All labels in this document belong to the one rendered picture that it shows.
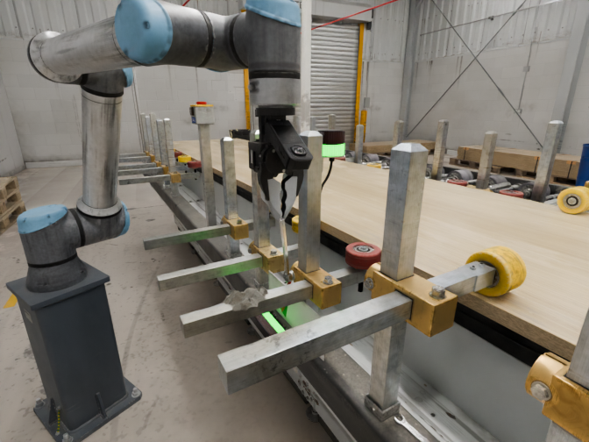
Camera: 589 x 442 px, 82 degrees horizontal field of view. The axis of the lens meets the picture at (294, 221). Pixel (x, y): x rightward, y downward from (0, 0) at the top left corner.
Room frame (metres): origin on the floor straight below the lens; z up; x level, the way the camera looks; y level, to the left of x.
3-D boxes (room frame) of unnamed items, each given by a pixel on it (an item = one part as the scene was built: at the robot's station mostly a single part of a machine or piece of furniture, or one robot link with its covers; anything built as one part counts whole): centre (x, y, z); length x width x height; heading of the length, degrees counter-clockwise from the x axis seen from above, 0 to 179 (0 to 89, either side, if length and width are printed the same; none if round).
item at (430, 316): (0.45, -0.17, 0.95); 0.14 x 0.06 x 0.05; 30
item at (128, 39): (0.80, 0.43, 1.33); 0.68 x 0.12 x 0.12; 50
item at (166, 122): (1.98, 0.72, 0.91); 0.04 x 0.04 x 0.48; 30
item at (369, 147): (9.07, -2.67, 0.23); 2.41 x 0.77 x 0.17; 115
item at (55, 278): (1.12, 0.88, 0.65); 0.19 x 0.19 x 0.10
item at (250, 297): (0.57, 0.09, 0.87); 0.09 x 0.07 x 0.02; 120
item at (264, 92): (0.64, 0.04, 1.23); 0.10 x 0.09 x 0.05; 120
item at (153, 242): (1.04, 0.26, 0.82); 0.44 x 0.03 x 0.04; 120
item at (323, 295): (0.66, -0.05, 0.85); 0.14 x 0.06 x 0.05; 30
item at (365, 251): (0.71, -0.16, 0.85); 0.08 x 0.08 x 0.11
